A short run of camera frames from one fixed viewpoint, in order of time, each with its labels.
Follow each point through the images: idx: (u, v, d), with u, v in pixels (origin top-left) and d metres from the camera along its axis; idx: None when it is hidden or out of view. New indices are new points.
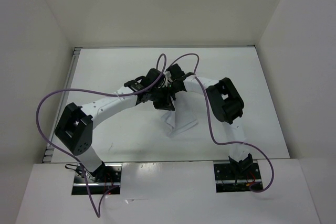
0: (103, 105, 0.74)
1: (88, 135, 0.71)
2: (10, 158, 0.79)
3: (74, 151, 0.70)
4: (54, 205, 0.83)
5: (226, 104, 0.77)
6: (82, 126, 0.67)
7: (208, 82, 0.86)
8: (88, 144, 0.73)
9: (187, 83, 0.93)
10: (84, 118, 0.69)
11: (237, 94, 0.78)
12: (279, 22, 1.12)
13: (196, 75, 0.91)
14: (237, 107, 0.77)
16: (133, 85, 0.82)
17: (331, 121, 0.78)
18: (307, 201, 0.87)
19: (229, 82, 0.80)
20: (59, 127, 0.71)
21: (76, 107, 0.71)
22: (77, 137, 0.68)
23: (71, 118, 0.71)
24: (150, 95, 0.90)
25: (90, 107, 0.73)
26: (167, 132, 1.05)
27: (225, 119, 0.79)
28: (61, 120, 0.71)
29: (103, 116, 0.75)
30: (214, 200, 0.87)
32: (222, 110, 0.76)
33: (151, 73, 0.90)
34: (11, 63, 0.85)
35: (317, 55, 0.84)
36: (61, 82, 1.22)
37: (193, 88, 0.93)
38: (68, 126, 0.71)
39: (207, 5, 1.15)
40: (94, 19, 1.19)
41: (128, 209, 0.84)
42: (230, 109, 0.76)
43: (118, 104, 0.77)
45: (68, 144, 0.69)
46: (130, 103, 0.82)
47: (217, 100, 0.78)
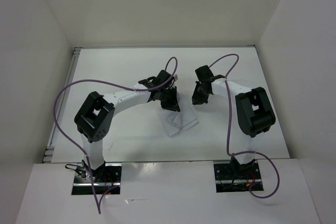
0: (122, 96, 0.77)
1: (107, 123, 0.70)
2: (10, 157, 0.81)
3: (93, 138, 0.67)
4: (53, 204, 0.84)
5: (255, 116, 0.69)
6: (105, 112, 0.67)
7: (239, 88, 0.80)
8: (105, 132, 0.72)
9: (216, 86, 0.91)
10: (106, 105, 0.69)
11: (269, 106, 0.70)
12: (279, 21, 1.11)
13: (225, 80, 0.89)
14: (266, 121, 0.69)
16: (146, 83, 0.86)
17: (331, 121, 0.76)
18: (308, 202, 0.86)
19: (261, 92, 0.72)
20: (79, 114, 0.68)
21: (98, 95, 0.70)
22: (98, 123, 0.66)
23: (93, 106, 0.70)
24: (160, 94, 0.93)
25: (111, 96, 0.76)
26: (168, 131, 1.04)
27: (248, 131, 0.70)
28: (83, 106, 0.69)
29: (120, 107, 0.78)
30: (213, 200, 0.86)
32: (249, 121, 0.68)
33: (163, 75, 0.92)
34: (12, 64, 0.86)
35: (317, 54, 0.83)
36: (61, 82, 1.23)
37: (221, 92, 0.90)
38: (88, 114, 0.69)
39: (206, 4, 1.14)
40: (95, 20, 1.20)
41: (127, 209, 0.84)
42: (258, 121, 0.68)
43: (134, 97, 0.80)
45: (87, 130, 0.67)
46: (144, 99, 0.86)
47: (247, 112, 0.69)
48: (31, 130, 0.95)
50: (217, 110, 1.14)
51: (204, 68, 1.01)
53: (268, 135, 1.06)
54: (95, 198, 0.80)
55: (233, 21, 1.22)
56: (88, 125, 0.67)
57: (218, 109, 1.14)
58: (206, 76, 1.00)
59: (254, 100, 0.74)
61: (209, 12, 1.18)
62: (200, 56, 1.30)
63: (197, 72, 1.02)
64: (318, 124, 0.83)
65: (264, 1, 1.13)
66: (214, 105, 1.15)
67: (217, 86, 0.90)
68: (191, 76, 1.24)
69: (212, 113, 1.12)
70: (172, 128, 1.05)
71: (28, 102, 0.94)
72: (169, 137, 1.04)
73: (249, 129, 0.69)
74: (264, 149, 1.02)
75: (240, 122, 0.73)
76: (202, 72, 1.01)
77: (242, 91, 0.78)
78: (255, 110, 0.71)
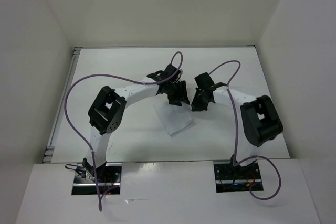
0: (133, 90, 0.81)
1: (120, 116, 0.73)
2: (10, 156, 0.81)
3: (106, 130, 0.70)
4: (54, 204, 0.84)
5: (262, 125, 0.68)
6: (117, 106, 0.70)
7: (243, 97, 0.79)
8: (118, 124, 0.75)
9: (218, 95, 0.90)
10: (118, 98, 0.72)
11: (275, 115, 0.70)
12: (279, 21, 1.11)
13: (228, 87, 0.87)
14: (273, 130, 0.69)
16: (154, 76, 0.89)
17: (331, 121, 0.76)
18: (308, 202, 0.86)
19: (267, 100, 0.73)
20: (93, 107, 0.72)
21: (110, 89, 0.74)
22: (110, 115, 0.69)
23: (105, 99, 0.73)
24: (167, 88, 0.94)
25: (122, 90, 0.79)
26: (168, 130, 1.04)
27: (254, 141, 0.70)
28: (96, 100, 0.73)
29: (131, 100, 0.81)
30: (213, 200, 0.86)
32: (256, 132, 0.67)
33: (170, 68, 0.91)
34: (12, 65, 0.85)
35: (317, 54, 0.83)
36: (61, 82, 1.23)
37: (223, 100, 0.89)
38: (101, 107, 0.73)
39: (206, 5, 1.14)
40: (95, 20, 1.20)
41: (127, 209, 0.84)
42: (265, 132, 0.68)
43: (144, 90, 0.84)
45: (100, 123, 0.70)
46: (153, 93, 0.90)
47: (255, 120, 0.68)
48: (31, 130, 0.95)
50: (216, 110, 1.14)
51: (204, 75, 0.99)
53: None
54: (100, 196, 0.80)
55: (233, 20, 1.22)
56: (101, 117, 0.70)
57: (217, 109, 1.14)
58: (206, 83, 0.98)
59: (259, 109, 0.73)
61: (209, 12, 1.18)
62: (200, 56, 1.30)
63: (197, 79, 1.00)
64: (318, 124, 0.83)
65: (264, 1, 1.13)
66: (214, 105, 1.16)
67: (220, 95, 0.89)
68: (191, 76, 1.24)
69: (211, 114, 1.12)
70: (170, 125, 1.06)
71: (28, 102, 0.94)
72: (171, 136, 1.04)
73: (256, 140, 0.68)
74: (264, 149, 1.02)
75: (246, 131, 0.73)
76: (201, 79, 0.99)
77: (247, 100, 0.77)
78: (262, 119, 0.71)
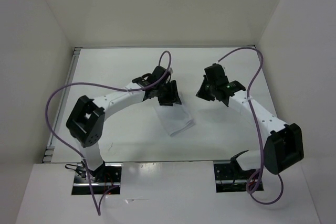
0: (114, 99, 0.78)
1: (100, 127, 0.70)
2: (10, 156, 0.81)
3: (85, 143, 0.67)
4: (54, 205, 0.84)
5: (284, 158, 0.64)
6: (94, 117, 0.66)
7: (269, 120, 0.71)
8: (98, 136, 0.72)
9: (237, 103, 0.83)
10: (96, 110, 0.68)
11: (299, 148, 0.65)
12: (279, 21, 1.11)
13: (251, 100, 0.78)
14: (292, 163, 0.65)
16: (140, 81, 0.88)
17: (331, 121, 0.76)
18: (308, 202, 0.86)
19: (298, 132, 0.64)
20: (71, 118, 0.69)
21: (88, 99, 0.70)
22: (88, 128, 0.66)
23: (83, 110, 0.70)
24: (157, 91, 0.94)
25: (102, 99, 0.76)
26: (168, 130, 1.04)
27: (271, 168, 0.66)
28: (74, 111, 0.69)
29: (113, 109, 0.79)
30: (213, 200, 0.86)
32: (278, 164, 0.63)
33: (157, 71, 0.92)
34: (12, 64, 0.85)
35: (317, 54, 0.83)
36: (61, 82, 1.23)
37: (241, 111, 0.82)
38: (80, 118, 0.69)
39: (206, 4, 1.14)
40: (95, 20, 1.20)
41: (127, 209, 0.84)
42: (286, 163, 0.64)
43: (127, 97, 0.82)
45: (79, 135, 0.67)
46: (138, 98, 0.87)
47: (278, 154, 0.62)
48: (31, 130, 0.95)
50: (216, 110, 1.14)
51: (217, 68, 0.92)
53: None
54: (93, 198, 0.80)
55: (233, 20, 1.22)
56: (79, 129, 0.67)
57: (217, 109, 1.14)
58: (219, 80, 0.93)
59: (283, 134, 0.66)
61: (209, 12, 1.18)
62: (200, 56, 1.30)
63: (207, 73, 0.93)
64: (318, 124, 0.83)
65: (264, 1, 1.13)
66: (214, 105, 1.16)
67: (239, 105, 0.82)
68: (191, 76, 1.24)
69: (211, 114, 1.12)
70: (170, 125, 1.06)
71: (28, 102, 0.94)
72: (170, 136, 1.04)
73: (275, 169, 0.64)
74: None
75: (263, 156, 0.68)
76: (214, 75, 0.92)
77: (273, 125, 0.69)
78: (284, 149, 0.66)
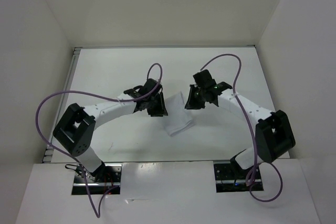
0: (105, 108, 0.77)
1: (88, 136, 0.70)
2: (10, 156, 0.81)
3: (73, 152, 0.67)
4: (53, 205, 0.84)
5: (277, 144, 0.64)
6: (84, 126, 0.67)
7: (256, 110, 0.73)
8: (87, 145, 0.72)
9: (224, 101, 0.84)
10: (87, 118, 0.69)
11: (289, 132, 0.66)
12: (279, 21, 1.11)
13: (237, 94, 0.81)
14: (286, 149, 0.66)
16: (132, 92, 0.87)
17: (331, 121, 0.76)
18: (308, 202, 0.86)
19: (284, 117, 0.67)
20: (58, 127, 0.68)
21: (79, 108, 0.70)
22: (77, 138, 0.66)
23: (72, 119, 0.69)
24: (148, 103, 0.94)
25: (92, 108, 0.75)
26: (168, 130, 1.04)
27: (266, 159, 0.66)
28: (62, 119, 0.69)
29: (103, 119, 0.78)
30: (213, 200, 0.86)
32: (271, 151, 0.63)
33: (149, 84, 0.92)
34: (12, 64, 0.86)
35: (317, 54, 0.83)
36: (61, 82, 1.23)
37: (230, 107, 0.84)
38: (67, 127, 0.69)
39: (206, 5, 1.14)
40: (95, 20, 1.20)
41: (127, 209, 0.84)
42: (278, 149, 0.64)
43: (118, 108, 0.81)
45: (66, 145, 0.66)
46: (128, 110, 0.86)
47: (270, 140, 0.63)
48: (31, 130, 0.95)
50: (216, 110, 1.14)
51: (203, 74, 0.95)
53: None
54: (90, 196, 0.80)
55: (233, 20, 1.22)
56: (67, 139, 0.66)
57: (217, 109, 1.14)
58: (207, 82, 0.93)
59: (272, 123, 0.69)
61: (209, 12, 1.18)
62: (200, 56, 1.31)
63: (197, 78, 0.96)
64: (318, 124, 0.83)
65: (264, 1, 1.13)
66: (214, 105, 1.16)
67: (226, 102, 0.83)
68: (190, 76, 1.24)
69: (211, 114, 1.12)
70: (170, 125, 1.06)
71: (28, 103, 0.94)
72: (170, 136, 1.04)
73: (270, 158, 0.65)
74: None
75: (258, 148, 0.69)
76: (201, 78, 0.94)
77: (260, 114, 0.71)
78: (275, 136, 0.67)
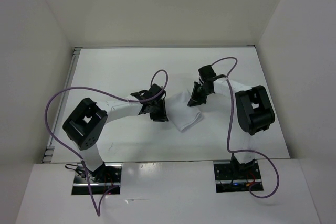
0: (115, 105, 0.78)
1: (98, 131, 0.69)
2: (10, 156, 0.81)
3: (81, 146, 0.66)
4: (54, 205, 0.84)
5: (255, 113, 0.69)
6: (96, 119, 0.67)
7: (240, 87, 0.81)
8: (95, 140, 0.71)
9: (217, 85, 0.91)
10: (99, 112, 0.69)
11: (269, 105, 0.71)
12: (279, 21, 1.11)
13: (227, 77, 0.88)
14: (265, 119, 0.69)
16: (138, 95, 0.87)
17: (331, 121, 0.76)
18: (308, 202, 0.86)
19: (262, 89, 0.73)
20: (70, 119, 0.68)
21: (92, 102, 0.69)
22: (87, 130, 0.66)
23: (84, 112, 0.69)
24: (151, 107, 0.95)
25: (104, 104, 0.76)
26: (178, 126, 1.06)
27: (247, 129, 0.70)
28: (74, 112, 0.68)
29: (112, 116, 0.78)
30: (213, 200, 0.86)
32: (248, 118, 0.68)
33: (154, 88, 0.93)
34: (12, 64, 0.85)
35: (317, 54, 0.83)
36: (61, 82, 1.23)
37: (222, 91, 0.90)
38: (79, 120, 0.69)
39: (205, 4, 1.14)
40: (95, 20, 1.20)
41: (127, 209, 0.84)
42: (257, 119, 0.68)
43: (126, 107, 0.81)
45: (76, 138, 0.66)
46: (134, 112, 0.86)
47: (244, 106, 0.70)
48: (31, 130, 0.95)
50: (216, 109, 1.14)
51: (207, 68, 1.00)
53: (268, 135, 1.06)
54: (92, 197, 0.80)
55: (233, 20, 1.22)
56: (77, 132, 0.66)
57: (217, 110, 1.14)
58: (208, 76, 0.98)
59: (254, 98, 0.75)
61: (209, 12, 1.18)
62: (200, 56, 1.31)
63: (200, 71, 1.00)
64: (318, 124, 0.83)
65: (264, 1, 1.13)
66: (214, 104, 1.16)
67: (219, 85, 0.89)
68: (191, 76, 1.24)
69: (211, 114, 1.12)
70: (181, 121, 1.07)
71: (28, 102, 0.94)
72: (180, 131, 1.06)
73: (248, 127, 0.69)
74: (265, 148, 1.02)
75: (241, 121, 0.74)
76: (204, 71, 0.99)
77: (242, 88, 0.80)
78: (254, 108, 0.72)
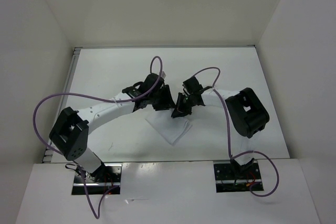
0: (100, 110, 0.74)
1: (84, 140, 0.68)
2: (10, 156, 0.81)
3: (67, 157, 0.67)
4: (54, 205, 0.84)
5: (249, 116, 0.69)
6: (77, 131, 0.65)
7: (228, 93, 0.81)
8: (83, 149, 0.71)
9: (206, 97, 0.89)
10: (80, 123, 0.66)
11: (260, 105, 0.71)
12: (279, 21, 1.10)
13: (214, 88, 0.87)
14: (260, 121, 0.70)
16: (130, 91, 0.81)
17: (331, 121, 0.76)
18: (308, 202, 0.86)
19: (250, 92, 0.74)
20: (54, 130, 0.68)
21: (73, 112, 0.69)
22: (70, 142, 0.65)
23: (67, 122, 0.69)
24: (149, 101, 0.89)
25: (87, 112, 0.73)
26: (169, 139, 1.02)
27: (245, 134, 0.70)
28: (57, 123, 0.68)
29: (99, 121, 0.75)
30: (213, 200, 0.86)
32: (244, 122, 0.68)
33: (149, 80, 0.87)
34: (12, 65, 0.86)
35: (317, 54, 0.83)
36: (61, 81, 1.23)
37: (212, 101, 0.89)
38: (63, 130, 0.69)
39: (205, 5, 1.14)
40: (95, 21, 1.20)
41: (127, 209, 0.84)
42: (253, 122, 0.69)
43: (115, 109, 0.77)
45: (62, 148, 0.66)
46: (127, 109, 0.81)
47: (238, 112, 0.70)
48: (31, 131, 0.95)
50: (215, 110, 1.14)
51: (192, 80, 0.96)
53: (268, 135, 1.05)
54: (88, 198, 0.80)
55: (233, 20, 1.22)
56: (62, 143, 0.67)
57: (217, 109, 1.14)
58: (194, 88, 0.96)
59: (244, 102, 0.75)
61: (209, 12, 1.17)
62: (200, 56, 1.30)
63: (185, 84, 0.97)
64: (318, 125, 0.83)
65: (264, 1, 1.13)
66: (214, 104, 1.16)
67: (207, 97, 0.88)
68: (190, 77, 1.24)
69: (211, 114, 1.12)
70: (172, 134, 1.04)
71: (28, 102, 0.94)
72: (171, 144, 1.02)
73: (246, 131, 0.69)
74: (265, 148, 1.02)
75: (236, 126, 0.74)
76: (190, 84, 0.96)
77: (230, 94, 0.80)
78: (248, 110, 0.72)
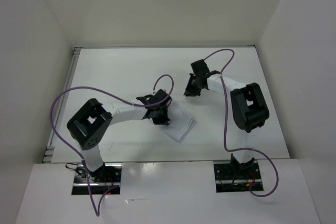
0: (119, 107, 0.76)
1: (102, 132, 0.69)
2: (10, 156, 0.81)
3: (84, 146, 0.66)
4: (53, 205, 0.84)
5: (250, 110, 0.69)
6: (101, 120, 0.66)
7: (233, 84, 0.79)
8: (97, 141, 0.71)
9: (211, 81, 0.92)
10: (103, 113, 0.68)
11: (263, 102, 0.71)
12: (279, 21, 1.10)
13: (221, 75, 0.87)
14: (261, 116, 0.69)
16: (144, 99, 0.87)
17: (331, 121, 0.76)
18: (307, 202, 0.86)
19: (256, 87, 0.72)
20: (74, 118, 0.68)
21: (97, 103, 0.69)
22: (91, 131, 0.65)
23: (89, 112, 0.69)
24: (156, 112, 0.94)
25: (109, 106, 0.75)
26: (176, 136, 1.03)
27: (243, 127, 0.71)
28: (80, 111, 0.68)
29: (117, 118, 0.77)
30: (213, 200, 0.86)
32: (244, 116, 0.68)
33: (160, 93, 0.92)
34: (12, 65, 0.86)
35: (317, 54, 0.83)
36: (61, 81, 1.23)
37: (217, 87, 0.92)
38: (83, 120, 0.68)
39: (205, 4, 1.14)
40: (95, 21, 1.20)
41: (127, 209, 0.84)
42: (253, 117, 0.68)
43: (131, 111, 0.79)
45: (79, 138, 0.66)
46: (138, 115, 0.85)
47: (239, 105, 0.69)
48: (31, 131, 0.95)
50: (216, 109, 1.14)
51: (200, 63, 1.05)
53: (268, 135, 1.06)
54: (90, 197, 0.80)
55: (233, 20, 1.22)
56: (81, 132, 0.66)
57: (218, 109, 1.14)
58: (201, 70, 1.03)
59: (248, 96, 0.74)
61: (209, 12, 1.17)
62: (200, 56, 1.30)
63: (192, 66, 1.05)
64: (318, 125, 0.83)
65: (264, 1, 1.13)
66: (215, 103, 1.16)
67: (213, 82, 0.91)
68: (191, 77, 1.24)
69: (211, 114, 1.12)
70: (176, 131, 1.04)
71: (28, 102, 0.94)
72: (177, 142, 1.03)
73: (244, 124, 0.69)
74: (264, 148, 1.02)
75: (235, 118, 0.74)
76: (197, 66, 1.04)
77: (237, 86, 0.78)
78: (250, 106, 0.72)
